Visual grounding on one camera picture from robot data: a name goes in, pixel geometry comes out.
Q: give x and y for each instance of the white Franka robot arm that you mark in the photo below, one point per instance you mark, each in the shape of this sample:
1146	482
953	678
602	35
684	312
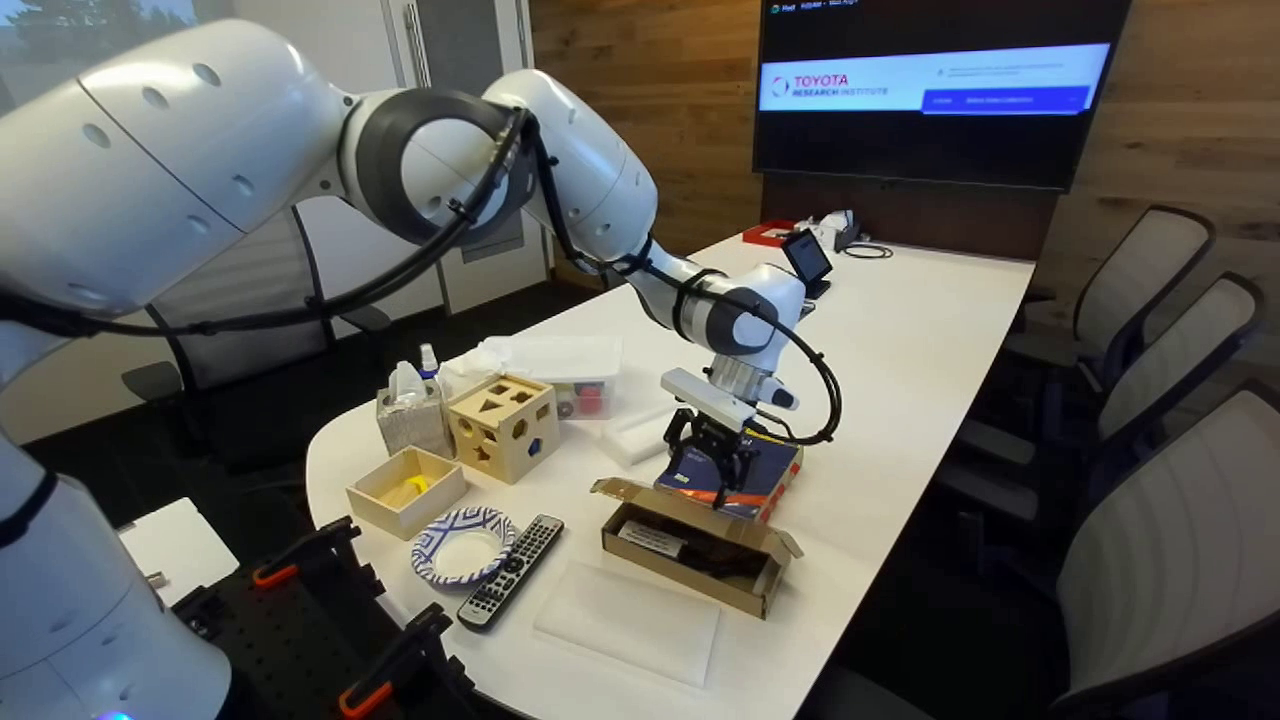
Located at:
174	172

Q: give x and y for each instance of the brown cardboard box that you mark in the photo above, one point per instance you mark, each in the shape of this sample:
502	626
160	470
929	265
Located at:
694	560

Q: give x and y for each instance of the clear plastic container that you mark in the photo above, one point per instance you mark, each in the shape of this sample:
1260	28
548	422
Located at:
404	418

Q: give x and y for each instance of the wooden shape sorter cube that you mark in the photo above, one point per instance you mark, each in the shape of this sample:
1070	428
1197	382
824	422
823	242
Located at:
502	424

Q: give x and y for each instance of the grey mesh office chair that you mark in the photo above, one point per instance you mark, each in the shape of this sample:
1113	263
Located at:
1175	362
1186	560
1140	280

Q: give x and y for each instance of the blue white patterned bowl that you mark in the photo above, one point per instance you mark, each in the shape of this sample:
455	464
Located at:
462	548

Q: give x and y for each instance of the black remote control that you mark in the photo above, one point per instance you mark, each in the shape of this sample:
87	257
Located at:
508	572

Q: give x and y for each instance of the white paper sheet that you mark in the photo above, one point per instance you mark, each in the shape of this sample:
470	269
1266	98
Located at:
183	546

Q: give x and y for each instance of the grey office chair with armrest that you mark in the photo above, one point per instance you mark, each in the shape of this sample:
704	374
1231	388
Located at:
241	300

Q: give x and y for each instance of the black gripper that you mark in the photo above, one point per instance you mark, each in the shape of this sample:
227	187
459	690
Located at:
715	433

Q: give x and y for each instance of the black item inside box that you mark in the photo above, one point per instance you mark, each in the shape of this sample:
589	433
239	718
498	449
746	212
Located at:
702	552

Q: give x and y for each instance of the wall mounted tv screen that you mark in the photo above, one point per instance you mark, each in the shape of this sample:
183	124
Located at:
933	85

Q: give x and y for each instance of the shallow wooden tray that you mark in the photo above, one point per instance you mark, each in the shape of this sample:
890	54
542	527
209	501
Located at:
403	495

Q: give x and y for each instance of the blue spray bottle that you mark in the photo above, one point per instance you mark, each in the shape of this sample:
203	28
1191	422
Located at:
430	374

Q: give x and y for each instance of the black tablet on stand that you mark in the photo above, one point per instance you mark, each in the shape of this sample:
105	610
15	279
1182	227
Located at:
804	257

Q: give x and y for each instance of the red tray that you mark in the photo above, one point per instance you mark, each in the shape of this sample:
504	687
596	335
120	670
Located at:
766	232

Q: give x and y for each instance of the blue book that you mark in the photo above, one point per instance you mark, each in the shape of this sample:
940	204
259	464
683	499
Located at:
766	472

